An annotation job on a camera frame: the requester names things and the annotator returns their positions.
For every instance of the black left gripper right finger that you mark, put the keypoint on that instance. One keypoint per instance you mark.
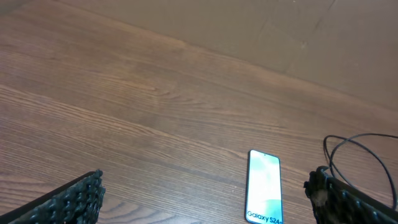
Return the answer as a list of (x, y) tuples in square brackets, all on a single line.
[(335, 202)]

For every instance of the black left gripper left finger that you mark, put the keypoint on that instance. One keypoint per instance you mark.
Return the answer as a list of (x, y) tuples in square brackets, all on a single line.
[(77, 202)]

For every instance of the Samsung Galaxy smartphone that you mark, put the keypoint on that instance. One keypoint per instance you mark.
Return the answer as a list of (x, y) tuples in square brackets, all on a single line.
[(264, 189)]

